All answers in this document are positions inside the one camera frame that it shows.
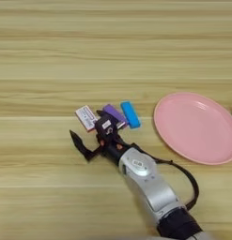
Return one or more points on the pink round plate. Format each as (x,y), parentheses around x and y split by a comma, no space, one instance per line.
(195,128)

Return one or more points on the purple rectangular block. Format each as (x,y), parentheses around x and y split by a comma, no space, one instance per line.
(116,112)

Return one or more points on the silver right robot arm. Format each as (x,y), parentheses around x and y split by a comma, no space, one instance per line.
(151,184)

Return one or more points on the blue rectangular block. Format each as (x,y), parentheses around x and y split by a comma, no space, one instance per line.
(131,114)

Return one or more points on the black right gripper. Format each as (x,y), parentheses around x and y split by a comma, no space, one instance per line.
(112,150)

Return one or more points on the white eraser red print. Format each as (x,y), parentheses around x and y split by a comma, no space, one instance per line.
(86,117)

